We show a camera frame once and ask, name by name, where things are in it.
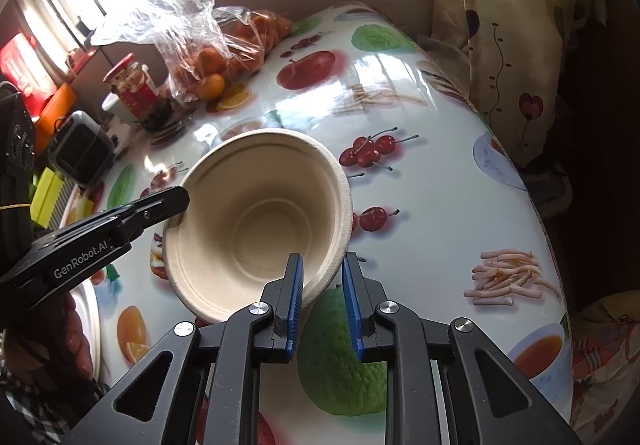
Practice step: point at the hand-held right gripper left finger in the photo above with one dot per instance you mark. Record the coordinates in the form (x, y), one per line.
(295, 305)

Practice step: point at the red label sauce jar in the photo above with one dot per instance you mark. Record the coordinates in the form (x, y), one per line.
(137, 95)

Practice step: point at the orange storage bin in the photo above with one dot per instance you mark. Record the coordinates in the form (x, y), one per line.
(57, 107)

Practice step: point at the grey portable heater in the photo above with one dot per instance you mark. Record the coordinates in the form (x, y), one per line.
(75, 150)

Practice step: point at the tall green box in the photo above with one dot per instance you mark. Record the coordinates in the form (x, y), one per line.
(47, 195)

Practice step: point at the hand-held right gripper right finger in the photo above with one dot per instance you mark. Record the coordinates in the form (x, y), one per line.
(350, 305)

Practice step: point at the white paper plate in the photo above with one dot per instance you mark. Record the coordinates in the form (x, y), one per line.
(93, 325)

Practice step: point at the clear bag of oranges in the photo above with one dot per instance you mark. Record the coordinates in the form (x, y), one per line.
(210, 65)

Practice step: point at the person's left hand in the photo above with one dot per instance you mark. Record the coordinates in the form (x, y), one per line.
(75, 335)

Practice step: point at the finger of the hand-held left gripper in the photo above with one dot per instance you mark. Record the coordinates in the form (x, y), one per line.
(155, 207)

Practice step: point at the patterned blanket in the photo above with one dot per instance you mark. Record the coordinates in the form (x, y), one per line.
(605, 340)

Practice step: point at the person's left forearm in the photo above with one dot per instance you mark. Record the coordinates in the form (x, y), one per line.
(45, 405)

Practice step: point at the white plastic tub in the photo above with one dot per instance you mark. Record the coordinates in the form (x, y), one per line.
(114, 107)

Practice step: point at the fruit printed tablecloth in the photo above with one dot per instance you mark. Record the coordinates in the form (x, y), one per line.
(425, 200)

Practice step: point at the beige paper bowl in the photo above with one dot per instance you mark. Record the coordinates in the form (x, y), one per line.
(260, 215)

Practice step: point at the patterned cream curtain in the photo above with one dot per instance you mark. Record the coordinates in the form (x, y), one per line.
(500, 25)

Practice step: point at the red package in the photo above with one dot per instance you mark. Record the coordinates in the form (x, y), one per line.
(22, 70)

